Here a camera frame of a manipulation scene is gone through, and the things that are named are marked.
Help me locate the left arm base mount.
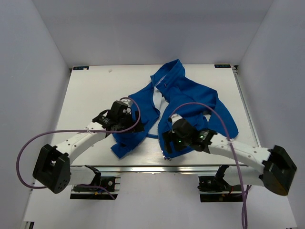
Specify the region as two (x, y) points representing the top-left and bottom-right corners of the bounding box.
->
(70, 176), (121, 200)

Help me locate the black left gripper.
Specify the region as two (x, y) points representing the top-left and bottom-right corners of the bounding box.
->
(117, 111), (144, 134)

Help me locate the right corner label sticker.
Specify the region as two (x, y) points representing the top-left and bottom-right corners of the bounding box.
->
(214, 64), (231, 68)

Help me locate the corner label sticker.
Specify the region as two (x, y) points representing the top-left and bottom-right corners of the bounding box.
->
(72, 66), (89, 71)
(214, 64), (231, 68)

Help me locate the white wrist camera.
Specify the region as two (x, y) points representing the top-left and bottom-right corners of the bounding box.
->
(120, 98), (133, 107)
(168, 114), (182, 125)

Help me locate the left corner label sticker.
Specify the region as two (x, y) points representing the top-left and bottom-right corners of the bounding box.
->
(72, 66), (89, 71)

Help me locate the aluminium right side rail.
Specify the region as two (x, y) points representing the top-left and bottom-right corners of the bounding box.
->
(232, 65), (261, 146)

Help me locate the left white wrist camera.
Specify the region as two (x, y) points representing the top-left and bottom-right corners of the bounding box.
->
(120, 98), (133, 107)

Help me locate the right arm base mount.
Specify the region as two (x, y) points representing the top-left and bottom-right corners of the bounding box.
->
(197, 176), (243, 203)

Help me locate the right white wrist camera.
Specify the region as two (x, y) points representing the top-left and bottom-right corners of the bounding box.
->
(168, 114), (182, 125)

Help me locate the aluminium rail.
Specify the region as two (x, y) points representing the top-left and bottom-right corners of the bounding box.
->
(232, 65), (261, 146)
(83, 164), (248, 174)

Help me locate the blue zip jacket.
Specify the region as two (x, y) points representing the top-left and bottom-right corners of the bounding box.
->
(111, 60), (239, 158)

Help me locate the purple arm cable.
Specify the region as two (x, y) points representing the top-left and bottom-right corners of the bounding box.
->
(168, 102), (252, 229)
(16, 96), (141, 200)

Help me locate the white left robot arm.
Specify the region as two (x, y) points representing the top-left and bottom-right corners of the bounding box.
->
(33, 97), (144, 194)

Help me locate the aluminium front rail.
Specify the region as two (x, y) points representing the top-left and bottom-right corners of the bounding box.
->
(83, 164), (248, 174)

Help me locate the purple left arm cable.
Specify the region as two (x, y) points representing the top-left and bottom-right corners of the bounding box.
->
(16, 96), (141, 200)

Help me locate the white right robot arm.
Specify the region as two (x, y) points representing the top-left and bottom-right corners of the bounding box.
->
(163, 117), (297, 196)

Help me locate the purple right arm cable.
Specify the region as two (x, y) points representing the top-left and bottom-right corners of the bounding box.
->
(168, 102), (252, 229)

